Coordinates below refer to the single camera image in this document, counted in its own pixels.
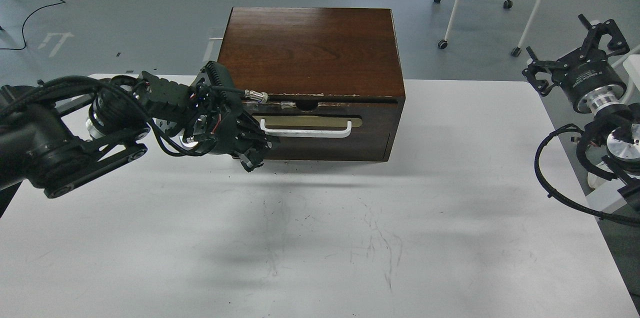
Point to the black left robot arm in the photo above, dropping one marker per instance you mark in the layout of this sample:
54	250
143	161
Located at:
66	132

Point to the dark brown wooden cabinet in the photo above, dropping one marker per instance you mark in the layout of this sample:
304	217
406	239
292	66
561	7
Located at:
309	55

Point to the wooden drawer with white handle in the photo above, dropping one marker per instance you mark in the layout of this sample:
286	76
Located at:
331	131

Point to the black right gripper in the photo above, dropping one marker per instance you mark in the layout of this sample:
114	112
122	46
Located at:
592	83

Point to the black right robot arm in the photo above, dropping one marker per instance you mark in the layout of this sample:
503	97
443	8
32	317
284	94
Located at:
609	145

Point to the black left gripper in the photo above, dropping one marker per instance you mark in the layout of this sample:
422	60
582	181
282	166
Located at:
205	117

